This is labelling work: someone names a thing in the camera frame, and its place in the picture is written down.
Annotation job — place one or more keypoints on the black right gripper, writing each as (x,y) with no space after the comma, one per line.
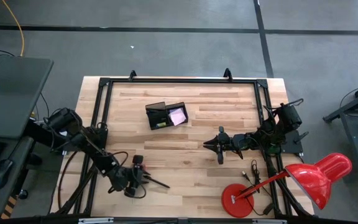
(228,144)

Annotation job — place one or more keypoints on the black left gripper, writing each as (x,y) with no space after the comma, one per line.
(126,179)

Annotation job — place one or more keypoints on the black pen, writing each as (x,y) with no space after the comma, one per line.
(158,182)

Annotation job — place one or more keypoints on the pink sticky note pad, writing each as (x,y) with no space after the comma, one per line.
(178,117)

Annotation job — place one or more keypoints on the black mesh desk organizer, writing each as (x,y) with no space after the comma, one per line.
(157,116)

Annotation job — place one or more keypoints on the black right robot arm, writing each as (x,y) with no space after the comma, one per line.
(286,116)

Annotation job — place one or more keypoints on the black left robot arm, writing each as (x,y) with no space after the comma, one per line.
(101,158)

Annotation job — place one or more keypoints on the small green yellow object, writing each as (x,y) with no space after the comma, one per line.
(161,125)

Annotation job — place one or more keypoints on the black rig crossbar silver brackets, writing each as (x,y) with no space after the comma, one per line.
(179,221)

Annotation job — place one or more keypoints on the red desk lamp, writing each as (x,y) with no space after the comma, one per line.
(319,179)

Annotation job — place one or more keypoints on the black computer mouse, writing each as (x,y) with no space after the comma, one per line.
(0,174)

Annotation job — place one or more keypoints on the grey side desk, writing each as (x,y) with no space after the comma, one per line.
(17,87)

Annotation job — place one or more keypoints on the black metal table frame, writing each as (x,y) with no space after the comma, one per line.
(182,80)

